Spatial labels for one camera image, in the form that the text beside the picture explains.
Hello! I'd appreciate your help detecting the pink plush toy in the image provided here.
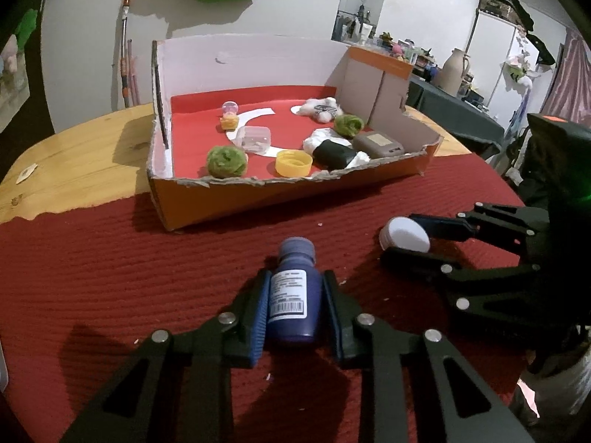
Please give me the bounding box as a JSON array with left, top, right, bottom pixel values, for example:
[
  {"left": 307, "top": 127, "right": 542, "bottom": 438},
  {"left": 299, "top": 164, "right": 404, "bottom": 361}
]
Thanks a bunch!
[{"left": 0, "top": 37, "right": 20, "bottom": 77}]

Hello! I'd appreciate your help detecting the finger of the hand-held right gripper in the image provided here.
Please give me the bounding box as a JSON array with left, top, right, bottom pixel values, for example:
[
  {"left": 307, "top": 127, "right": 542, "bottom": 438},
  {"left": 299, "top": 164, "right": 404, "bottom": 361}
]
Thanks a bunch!
[
  {"left": 409, "top": 202, "right": 551, "bottom": 254},
  {"left": 379, "top": 245, "right": 550, "bottom": 330}
]

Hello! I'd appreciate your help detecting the red paper sheet white logo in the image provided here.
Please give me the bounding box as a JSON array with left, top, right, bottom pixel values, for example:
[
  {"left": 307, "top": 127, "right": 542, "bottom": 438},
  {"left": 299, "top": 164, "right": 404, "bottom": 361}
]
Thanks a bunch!
[{"left": 171, "top": 85, "right": 407, "bottom": 181}]

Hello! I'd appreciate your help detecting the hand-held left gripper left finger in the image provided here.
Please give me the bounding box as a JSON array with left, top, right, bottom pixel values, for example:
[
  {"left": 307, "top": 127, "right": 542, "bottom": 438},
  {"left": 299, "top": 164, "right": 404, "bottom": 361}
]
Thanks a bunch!
[{"left": 59, "top": 268, "right": 274, "bottom": 443}]

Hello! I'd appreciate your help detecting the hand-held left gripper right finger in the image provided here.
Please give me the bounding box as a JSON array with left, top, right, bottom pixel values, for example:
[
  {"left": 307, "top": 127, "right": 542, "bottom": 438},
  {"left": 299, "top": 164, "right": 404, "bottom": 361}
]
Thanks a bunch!
[{"left": 322, "top": 270, "right": 537, "bottom": 443}]

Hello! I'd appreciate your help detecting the grey rounded square case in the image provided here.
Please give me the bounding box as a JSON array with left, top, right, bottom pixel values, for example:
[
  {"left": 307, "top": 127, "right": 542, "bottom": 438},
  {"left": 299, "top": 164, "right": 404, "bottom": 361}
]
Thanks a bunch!
[{"left": 353, "top": 131, "right": 406, "bottom": 158}]

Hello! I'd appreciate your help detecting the clear dome yellow toy capsule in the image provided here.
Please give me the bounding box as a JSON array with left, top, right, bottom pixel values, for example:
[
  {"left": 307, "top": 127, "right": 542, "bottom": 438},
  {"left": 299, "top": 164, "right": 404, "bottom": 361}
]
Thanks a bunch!
[{"left": 219, "top": 100, "right": 241, "bottom": 131}]

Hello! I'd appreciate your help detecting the dark blue bottle white label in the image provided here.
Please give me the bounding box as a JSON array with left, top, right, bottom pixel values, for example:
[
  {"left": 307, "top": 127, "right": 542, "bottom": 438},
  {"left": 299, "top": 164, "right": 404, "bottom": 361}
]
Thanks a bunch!
[{"left": 267, "top": 237, "right": 324, "bottom": 345}]

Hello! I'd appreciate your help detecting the yellow bottle cap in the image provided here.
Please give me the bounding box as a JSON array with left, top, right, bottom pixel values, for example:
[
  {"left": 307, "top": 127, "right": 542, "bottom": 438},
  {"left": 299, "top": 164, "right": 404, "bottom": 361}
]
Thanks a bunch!
[{"left": 276, "top": 151, "right": 313, "bottom": 178}]

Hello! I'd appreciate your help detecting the dark hanging garment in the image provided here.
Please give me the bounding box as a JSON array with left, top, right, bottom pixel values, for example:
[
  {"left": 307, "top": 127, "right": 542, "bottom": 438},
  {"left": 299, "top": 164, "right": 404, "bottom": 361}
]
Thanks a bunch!
[{"left": 526, "top": 32, "right": 557, "bottom": 68}]

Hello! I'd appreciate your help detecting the red woven mat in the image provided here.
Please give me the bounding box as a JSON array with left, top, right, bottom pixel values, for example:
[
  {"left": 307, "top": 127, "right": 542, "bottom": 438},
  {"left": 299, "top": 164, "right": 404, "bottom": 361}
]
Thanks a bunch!
[{"left": 0, "top": 152, "right": 546, "bottom": 443}]

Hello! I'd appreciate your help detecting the dark green table cloth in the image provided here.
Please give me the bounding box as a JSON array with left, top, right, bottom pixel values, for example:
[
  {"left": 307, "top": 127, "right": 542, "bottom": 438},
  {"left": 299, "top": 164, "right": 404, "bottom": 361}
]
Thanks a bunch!
[{"left": 406, "top": 74, "right": 506, "bottom": 158}]

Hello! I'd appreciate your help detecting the white round cap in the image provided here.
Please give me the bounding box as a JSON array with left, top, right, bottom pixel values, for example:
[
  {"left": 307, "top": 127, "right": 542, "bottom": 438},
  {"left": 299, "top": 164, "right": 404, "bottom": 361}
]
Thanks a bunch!
[{"left": 379, "top": 217, "right": 431, "bottom": 254}]

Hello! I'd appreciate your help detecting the bundle of thin sticks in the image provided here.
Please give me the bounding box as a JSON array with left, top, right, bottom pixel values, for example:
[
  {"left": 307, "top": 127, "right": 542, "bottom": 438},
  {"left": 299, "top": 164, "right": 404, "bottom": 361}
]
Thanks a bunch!
[{"left": 120, "top": 0, "right": 140, "bottom": 110}]

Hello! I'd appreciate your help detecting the green plush toy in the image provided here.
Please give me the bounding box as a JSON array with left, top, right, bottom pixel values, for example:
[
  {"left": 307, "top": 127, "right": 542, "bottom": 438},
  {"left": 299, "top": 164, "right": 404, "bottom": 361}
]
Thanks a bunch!
[{"left": 16, "top": 8, "right": 40, "bottom": 43}]

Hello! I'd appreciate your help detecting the beige ceramic jug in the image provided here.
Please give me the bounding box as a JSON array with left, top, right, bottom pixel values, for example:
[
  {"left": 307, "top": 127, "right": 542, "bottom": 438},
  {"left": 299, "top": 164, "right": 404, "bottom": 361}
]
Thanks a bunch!
[{"left": 436, "top": 47, "right": 472, "bottom": 97}]

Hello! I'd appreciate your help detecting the small clear plastic container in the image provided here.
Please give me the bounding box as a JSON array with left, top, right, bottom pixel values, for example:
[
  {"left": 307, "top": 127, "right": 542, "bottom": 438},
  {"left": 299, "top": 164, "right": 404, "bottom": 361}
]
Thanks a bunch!
[{"left": 239, "top": 126, "right": 272, "bottom": 152}]

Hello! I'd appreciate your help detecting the white tall cabinet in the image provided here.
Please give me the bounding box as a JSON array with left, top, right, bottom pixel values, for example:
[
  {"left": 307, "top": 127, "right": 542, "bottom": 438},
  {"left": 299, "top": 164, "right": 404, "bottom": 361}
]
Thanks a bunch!
[{"left": 464, "top": 9, "right": 529, "bottom": 118}]

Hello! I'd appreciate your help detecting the orange and white cardboard box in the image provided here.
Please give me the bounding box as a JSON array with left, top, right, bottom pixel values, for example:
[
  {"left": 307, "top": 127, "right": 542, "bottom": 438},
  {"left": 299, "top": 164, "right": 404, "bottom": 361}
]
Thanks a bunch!
[{"left": 147, "top": 36, "right": 445, "bottom": 234}]

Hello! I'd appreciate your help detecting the black white cloth roll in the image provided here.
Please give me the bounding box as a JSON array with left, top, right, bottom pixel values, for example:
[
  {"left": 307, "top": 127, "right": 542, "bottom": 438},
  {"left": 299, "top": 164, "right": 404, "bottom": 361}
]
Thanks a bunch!
[{"left": 302, "top": 128, "right": 370, "bottom": 170}]

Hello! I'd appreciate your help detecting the dark camouflage bag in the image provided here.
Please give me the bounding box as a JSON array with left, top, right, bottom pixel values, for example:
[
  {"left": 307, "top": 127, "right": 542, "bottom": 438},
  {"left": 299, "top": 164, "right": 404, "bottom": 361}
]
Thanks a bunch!
[{"left": 479, "top": 0, "right": 535, "bottom": 28}]

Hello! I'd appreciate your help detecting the pink curtain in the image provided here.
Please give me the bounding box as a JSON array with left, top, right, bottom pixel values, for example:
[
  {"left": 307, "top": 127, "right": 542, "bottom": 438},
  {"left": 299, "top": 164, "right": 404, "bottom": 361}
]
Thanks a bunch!
[{"left": 542, "top": 28, "right": 591, "bottom": 126}]

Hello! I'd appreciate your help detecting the green pom-pom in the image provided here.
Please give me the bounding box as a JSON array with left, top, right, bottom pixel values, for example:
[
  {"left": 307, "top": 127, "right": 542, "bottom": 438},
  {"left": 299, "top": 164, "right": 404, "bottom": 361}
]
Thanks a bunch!
[
  {"left": 333, "top": 114, "right": 365, "bottom": 137},
  {"left": 206, "top": 145, "right": 250, "bottom": 178}
]

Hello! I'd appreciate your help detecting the light grey cloth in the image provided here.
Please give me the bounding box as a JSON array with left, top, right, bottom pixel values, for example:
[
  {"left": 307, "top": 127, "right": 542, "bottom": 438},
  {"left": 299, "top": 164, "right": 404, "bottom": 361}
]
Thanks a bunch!
[{"left": 510, "top": 332, "right": 591, "bottom": 427}]

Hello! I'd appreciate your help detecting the white cotton fluff toy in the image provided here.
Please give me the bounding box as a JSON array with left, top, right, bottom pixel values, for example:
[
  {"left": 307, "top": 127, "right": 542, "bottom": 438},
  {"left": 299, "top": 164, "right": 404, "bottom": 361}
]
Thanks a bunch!
[{"left": 295, "top": 97, "right": 345, "bottom": 123}]

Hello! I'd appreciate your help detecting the cluster of small figurines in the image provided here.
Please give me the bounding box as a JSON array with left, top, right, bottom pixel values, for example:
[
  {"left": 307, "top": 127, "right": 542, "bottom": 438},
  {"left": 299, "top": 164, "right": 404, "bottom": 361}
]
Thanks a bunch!
[{"left": 379, "top": 32, "right": 437, "bottom": 66}]

